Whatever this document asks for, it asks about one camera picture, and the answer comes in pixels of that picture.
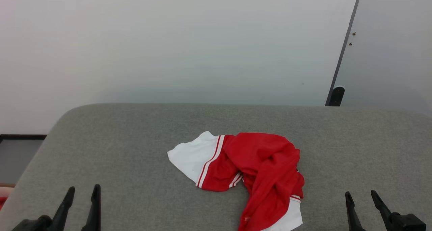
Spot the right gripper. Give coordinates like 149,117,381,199
345,190,427,231

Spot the beige plastic laundry basket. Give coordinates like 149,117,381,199
0,183,16,212

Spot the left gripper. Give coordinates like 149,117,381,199
12,184,101,231

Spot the grey door with dark edge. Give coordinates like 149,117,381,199
325,0,432,117

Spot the red and white garment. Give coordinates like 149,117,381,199
167,131,305,231

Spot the black door stopper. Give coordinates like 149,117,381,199
329,86,345,107

